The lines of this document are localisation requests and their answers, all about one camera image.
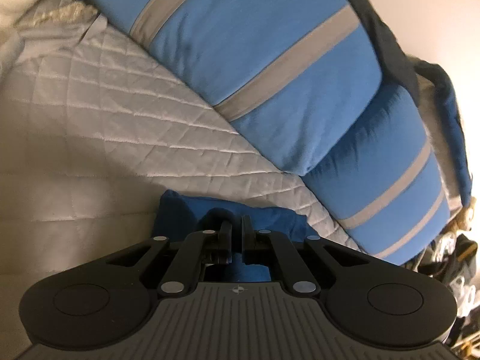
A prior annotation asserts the dark navy cloth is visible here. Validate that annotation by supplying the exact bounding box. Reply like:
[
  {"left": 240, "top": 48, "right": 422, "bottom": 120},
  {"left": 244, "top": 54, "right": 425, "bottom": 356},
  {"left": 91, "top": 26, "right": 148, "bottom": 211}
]
[{"left": 337, "top": 0, "right": 474, "bottom": 208}]

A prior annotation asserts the grey quilted bedspread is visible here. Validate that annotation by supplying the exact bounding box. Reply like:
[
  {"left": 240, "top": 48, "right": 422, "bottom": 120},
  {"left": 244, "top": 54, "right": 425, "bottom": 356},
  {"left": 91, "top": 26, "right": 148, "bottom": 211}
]
[{"left": 0, "top": 0, "right": 362, "bottom": 349}]

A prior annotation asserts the white duvet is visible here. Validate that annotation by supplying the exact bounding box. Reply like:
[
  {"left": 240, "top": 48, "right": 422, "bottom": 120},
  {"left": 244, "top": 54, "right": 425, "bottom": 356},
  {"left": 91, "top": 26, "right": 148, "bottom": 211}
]
[{"left": 0, "top": 0, "right": 103, "bottom": 65}]

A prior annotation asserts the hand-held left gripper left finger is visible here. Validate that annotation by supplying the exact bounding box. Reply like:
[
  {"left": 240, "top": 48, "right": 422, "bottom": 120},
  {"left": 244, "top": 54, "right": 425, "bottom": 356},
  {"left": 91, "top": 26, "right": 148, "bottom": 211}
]
[{"left": 105, "top": 220, "right": 234, "bottom": 299}]

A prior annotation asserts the cream fluffy blanket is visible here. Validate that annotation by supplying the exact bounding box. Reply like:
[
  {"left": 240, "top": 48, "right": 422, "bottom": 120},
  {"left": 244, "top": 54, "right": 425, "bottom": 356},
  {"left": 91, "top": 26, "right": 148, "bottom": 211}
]
[{"left": 11, "top": 0, "right": 102, "bottom": 37}]

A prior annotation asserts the blue grey-striped pillow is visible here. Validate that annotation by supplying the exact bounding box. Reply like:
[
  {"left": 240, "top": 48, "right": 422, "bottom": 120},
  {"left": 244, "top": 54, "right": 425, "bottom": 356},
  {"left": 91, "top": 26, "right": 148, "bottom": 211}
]
[
  {"left": 72, "top": 0, "right": 388, "bottom": 176},
  {"left": 303, "top": 82, "right": 451, "bottom": 268}
]

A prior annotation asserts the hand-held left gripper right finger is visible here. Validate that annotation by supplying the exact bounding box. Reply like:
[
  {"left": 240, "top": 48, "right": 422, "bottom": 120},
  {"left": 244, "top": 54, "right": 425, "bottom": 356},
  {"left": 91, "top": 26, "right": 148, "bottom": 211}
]
[{"left": 242, "top": 215, "right": 376, "bottom": 297}]

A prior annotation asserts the dark blue garment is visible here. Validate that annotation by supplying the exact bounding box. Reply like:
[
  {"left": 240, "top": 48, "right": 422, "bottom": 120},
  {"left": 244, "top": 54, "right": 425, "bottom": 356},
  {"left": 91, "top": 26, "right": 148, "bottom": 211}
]
[{"left": 152, "top": 189, "right": 319, "bottom": 284}]

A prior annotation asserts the beige plush object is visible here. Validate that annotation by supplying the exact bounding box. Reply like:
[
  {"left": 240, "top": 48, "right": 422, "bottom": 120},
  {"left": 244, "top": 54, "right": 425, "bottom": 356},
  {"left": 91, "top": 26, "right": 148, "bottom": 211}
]
[{"left": 449, "top": 205, "right": 474, "bottom": 234}]

